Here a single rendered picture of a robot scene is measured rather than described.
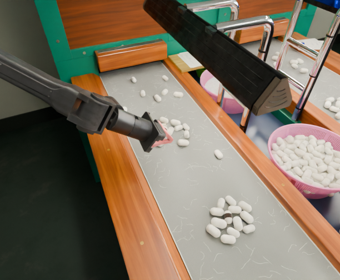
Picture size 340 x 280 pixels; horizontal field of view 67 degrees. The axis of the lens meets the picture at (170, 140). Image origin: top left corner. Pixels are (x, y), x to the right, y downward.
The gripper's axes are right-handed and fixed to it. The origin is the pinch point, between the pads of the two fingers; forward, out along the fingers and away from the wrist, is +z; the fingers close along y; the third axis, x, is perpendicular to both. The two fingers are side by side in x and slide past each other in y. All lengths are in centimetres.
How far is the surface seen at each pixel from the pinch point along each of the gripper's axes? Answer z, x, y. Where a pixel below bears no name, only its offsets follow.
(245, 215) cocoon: 11.5, -1.2, -25.7
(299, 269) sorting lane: 16.1, -2.3, -40.4
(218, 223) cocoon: 5.9, 3.5, -25.1
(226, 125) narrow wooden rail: 20.7, -10.3, 4.4
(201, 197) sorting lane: 7.4, 4.6, -16.0
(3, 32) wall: -34, 42, 136
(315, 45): 76, -58, 40
